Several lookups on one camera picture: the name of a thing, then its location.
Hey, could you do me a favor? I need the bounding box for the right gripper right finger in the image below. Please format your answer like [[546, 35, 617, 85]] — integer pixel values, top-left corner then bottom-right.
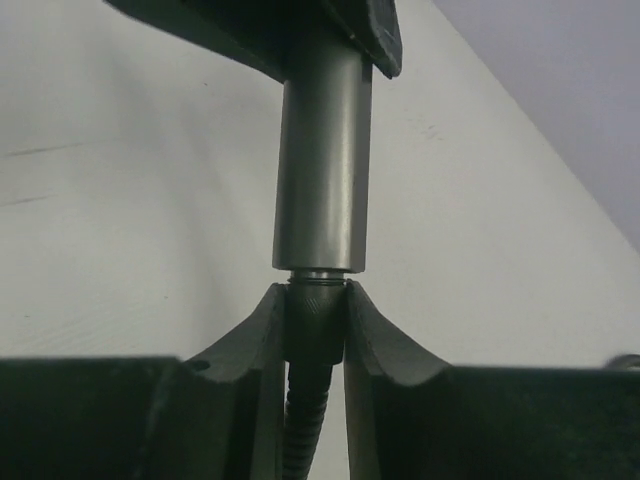
[[344, 282, 639, 479]]

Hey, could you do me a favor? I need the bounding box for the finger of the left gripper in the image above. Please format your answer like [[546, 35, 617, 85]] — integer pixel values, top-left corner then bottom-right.
[[329, 0, 403, 79]]

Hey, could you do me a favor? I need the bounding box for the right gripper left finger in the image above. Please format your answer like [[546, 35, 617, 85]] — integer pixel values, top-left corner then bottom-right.
[[1, 284, 284, 479]]

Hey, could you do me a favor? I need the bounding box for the dark grey shower hose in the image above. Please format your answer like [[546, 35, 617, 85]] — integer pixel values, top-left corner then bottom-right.
[[280, 279, 640, 480]]

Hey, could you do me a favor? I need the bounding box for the grey shower head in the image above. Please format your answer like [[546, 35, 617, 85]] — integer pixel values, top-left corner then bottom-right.
[[102, 0, 374, 287]]

